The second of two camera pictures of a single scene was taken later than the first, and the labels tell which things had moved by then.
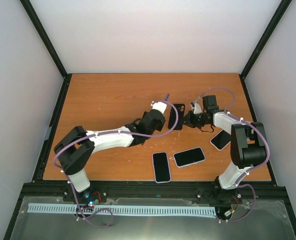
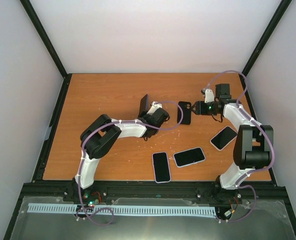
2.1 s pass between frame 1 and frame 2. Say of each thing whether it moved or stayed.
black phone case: moved
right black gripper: moved
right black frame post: stayed
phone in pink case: stayed
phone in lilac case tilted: stayed
